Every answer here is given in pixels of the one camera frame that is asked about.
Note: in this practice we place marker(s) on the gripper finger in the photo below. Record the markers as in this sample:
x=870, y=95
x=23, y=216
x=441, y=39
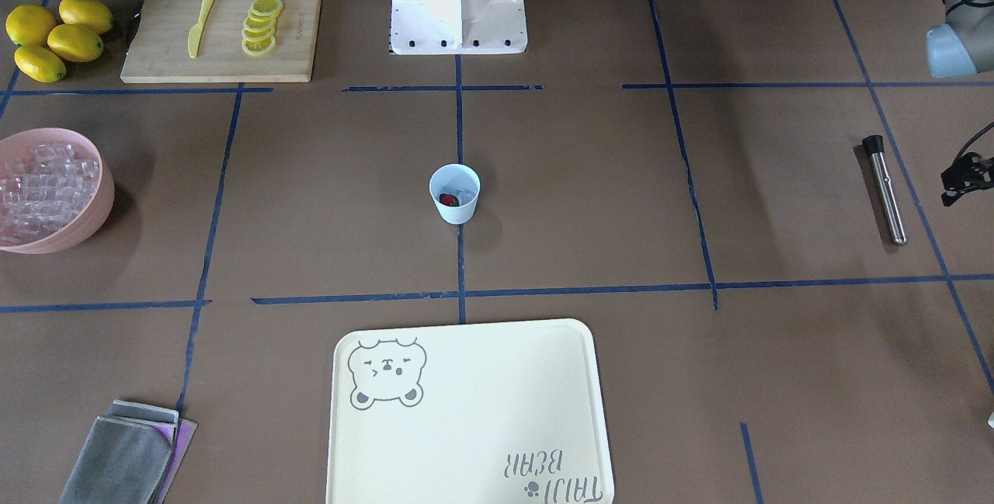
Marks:
x=949, y=197
x=957, y=179

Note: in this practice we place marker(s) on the second arm black gripper body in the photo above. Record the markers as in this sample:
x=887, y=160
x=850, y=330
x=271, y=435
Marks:
x=963, y=175

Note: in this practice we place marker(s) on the steel muddler with black tip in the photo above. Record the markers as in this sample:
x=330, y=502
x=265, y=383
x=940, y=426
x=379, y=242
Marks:
x=874, y=148

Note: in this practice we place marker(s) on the clear ice cube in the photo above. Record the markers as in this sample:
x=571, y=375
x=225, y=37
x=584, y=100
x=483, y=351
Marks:
x=465, y=197

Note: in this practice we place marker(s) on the red strawberry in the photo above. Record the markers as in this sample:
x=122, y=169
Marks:
x=448, y=200

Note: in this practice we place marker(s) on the second grey robot arm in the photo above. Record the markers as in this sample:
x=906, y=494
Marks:
x=962, y=46

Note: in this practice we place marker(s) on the light blue cup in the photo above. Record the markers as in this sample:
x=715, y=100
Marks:
x=455, y=189

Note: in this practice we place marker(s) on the pile of clear ice cubes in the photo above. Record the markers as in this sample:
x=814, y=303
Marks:
x=44, y=191

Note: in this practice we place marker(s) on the cream bear tray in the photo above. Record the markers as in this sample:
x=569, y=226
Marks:
x=503, y=412

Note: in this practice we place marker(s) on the lemon slices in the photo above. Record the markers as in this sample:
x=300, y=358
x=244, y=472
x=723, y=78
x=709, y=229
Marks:
x=260, y=26

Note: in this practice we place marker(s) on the wooden cutting board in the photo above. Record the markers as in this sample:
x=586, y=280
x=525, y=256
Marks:
x=159, y=51

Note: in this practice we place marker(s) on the yellow plastic knife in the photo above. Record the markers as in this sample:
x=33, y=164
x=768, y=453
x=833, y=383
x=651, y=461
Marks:
x=195, y=33

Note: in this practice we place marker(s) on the grey folded cloth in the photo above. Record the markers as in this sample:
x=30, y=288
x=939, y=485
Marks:
x=132, y=454

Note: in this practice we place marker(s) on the pink bowl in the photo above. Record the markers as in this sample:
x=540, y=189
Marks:
x=94, y=214

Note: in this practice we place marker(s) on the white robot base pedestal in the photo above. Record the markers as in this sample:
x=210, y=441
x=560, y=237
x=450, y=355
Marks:
x=457, y=27

